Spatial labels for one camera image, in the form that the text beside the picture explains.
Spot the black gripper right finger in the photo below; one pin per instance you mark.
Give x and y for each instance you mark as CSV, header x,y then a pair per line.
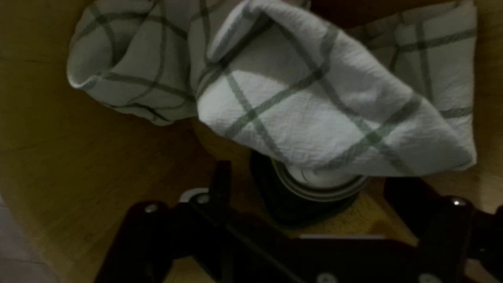
x,y
406,202

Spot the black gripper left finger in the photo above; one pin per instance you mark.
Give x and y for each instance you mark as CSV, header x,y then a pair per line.
x,y
220,183

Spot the white green checkered cloth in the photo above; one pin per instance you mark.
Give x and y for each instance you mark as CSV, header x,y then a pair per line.
x,y
293,105

